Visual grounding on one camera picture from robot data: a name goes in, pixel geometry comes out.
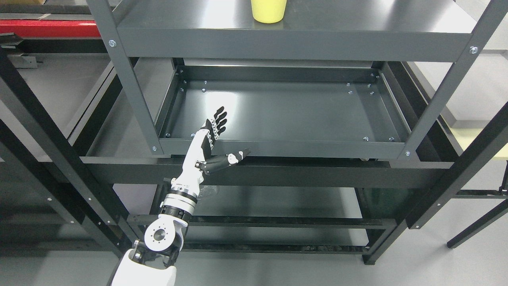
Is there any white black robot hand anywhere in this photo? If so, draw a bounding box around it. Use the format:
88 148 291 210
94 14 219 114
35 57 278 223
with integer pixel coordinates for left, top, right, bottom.
171 106 250 197

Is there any yellow plastic cup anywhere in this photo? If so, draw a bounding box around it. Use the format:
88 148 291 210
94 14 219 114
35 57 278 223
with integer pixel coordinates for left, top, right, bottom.
250 0 287 24

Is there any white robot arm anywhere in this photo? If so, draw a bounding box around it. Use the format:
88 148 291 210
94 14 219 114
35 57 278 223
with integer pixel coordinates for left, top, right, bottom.
108 185 200 286

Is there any dark metal shelf rack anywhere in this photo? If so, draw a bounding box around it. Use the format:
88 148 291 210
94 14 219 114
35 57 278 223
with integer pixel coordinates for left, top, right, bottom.
67 0 508 266

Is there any black side shelf frame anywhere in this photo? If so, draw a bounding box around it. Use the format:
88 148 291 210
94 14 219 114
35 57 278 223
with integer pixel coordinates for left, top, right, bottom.
1 41 132 256

